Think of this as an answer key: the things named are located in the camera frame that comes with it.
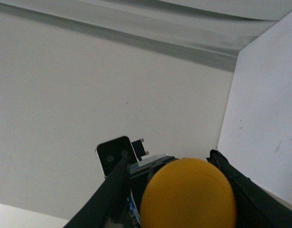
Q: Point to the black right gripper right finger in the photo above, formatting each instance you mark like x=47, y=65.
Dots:
x=255, y=207

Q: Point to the white pleated curtain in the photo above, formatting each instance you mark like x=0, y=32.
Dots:
x=207, y=32

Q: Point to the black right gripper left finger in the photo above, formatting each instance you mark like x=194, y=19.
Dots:
x=108, y=207

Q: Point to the yellow push button switch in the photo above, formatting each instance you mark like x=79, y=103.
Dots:
x=181, y=193

